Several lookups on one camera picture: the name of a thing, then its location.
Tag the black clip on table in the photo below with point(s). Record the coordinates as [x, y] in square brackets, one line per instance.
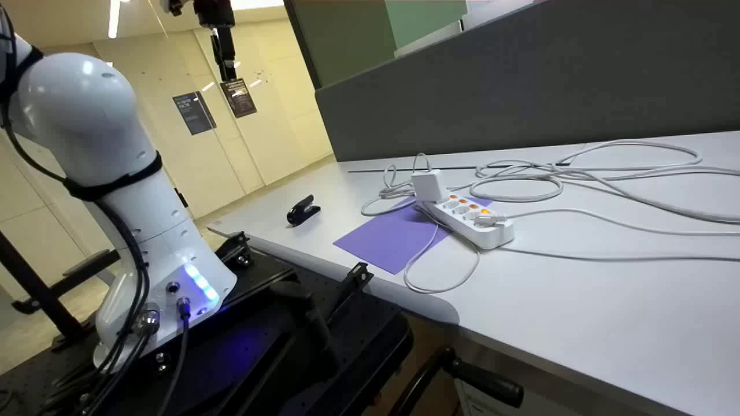
[302, 211]

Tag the purple paper sheet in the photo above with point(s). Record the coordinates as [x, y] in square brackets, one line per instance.
[389, 240]

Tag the dark wall poster left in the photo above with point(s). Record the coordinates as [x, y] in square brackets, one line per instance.
[194, 112]

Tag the grey partition panel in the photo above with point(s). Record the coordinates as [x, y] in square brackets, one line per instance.
[553, 72]

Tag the white power adapter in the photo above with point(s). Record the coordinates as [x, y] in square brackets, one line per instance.
[428, 186]

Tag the dark wall poster right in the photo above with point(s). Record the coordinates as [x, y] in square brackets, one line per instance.
[238, 97]

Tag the black metal stand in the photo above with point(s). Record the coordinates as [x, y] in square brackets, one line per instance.
[46, 296]

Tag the dark wall poster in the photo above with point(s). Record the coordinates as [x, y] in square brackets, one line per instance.
[194, 112]
[238, 97]

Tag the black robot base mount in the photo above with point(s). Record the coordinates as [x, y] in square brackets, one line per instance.
[287, 343]

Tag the white power strip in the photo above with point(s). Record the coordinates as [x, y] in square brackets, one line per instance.
[471, 220]

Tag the black clamp handle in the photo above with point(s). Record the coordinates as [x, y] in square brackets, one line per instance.
[455, 365]

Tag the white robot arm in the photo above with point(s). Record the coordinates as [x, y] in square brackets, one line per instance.
[87, 114]

